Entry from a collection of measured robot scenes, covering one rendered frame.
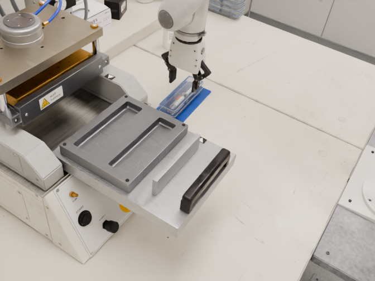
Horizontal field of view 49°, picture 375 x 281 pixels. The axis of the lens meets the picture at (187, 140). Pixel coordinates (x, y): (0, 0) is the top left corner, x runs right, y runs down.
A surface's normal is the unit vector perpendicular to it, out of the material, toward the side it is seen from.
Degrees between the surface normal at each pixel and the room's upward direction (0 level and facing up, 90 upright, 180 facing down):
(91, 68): 90
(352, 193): 4
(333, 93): 0
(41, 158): 41
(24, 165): 90
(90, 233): 65
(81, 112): 0
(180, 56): 92
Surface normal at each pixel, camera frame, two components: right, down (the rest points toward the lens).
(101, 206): 0.80, 0.08
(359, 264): 0.10, -0.72
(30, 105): 0.84, 0.43
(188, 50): -0.40, 0.60
